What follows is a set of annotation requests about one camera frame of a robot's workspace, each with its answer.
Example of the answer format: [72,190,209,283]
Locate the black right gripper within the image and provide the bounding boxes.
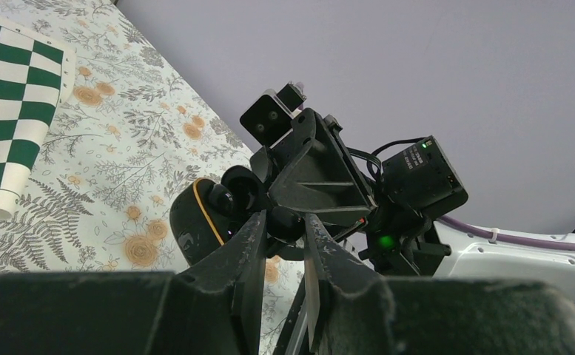
[250,108,377,226]

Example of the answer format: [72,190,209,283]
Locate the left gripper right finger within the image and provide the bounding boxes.
[304,214,575,354]

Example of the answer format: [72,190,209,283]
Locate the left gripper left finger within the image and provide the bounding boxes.
[0,212,267,354]

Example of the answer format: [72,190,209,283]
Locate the black earbud charging case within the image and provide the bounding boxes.
[169,165,308,268]

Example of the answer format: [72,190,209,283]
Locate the floral table mat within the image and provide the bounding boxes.
[0,0,308,355]

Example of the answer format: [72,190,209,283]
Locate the green white chessboard mat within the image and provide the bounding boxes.
[0,16,76,220]

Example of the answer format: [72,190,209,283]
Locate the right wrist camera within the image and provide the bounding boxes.
[239,81,306,146]

